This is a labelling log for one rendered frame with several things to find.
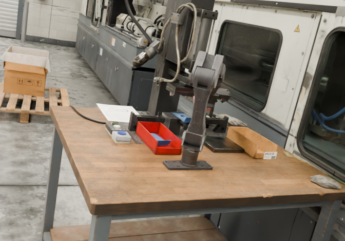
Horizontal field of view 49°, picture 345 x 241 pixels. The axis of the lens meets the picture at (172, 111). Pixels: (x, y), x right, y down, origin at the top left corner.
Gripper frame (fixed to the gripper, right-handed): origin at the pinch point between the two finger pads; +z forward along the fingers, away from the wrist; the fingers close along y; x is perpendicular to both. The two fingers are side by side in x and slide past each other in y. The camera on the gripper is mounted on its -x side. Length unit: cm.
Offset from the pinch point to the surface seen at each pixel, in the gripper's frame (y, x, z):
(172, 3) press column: 56, 6, -21
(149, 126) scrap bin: 2.7, 17.8, 14.7
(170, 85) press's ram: 17.0, 9.0, 0.1
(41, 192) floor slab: 53, 45, 151
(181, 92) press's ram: 11.0, 5.3, -1.4
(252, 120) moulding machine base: 26, -63, 29
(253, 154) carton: -21.6, -24.5, 3.3
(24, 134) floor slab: 157, 49, 208
